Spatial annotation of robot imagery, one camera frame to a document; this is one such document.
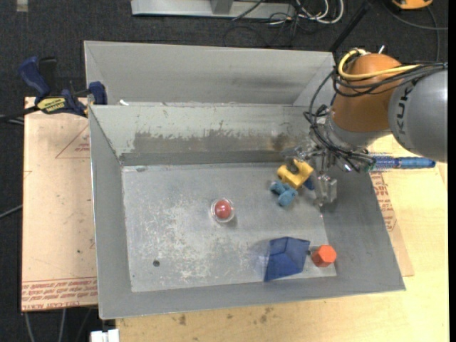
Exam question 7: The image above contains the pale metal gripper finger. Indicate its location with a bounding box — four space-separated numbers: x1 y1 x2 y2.
280 146 308 173
314 172 338 207

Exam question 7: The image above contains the yellow and blue toy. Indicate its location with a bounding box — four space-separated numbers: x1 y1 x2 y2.
269 160 316 207

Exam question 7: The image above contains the orange hexagonal block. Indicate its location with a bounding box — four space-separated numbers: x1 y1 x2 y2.
311 244 338 269

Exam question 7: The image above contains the dark blue cube block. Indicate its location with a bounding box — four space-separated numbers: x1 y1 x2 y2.
262 236 311 283

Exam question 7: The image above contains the red ball in clear shell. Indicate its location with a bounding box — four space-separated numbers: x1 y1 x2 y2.
209 197 237 224

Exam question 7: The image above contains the grey metal bin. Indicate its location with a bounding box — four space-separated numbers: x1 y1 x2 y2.
83 40 407 320

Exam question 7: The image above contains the brown cardboard board red print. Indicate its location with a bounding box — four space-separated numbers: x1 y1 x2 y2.
21 96 416 313

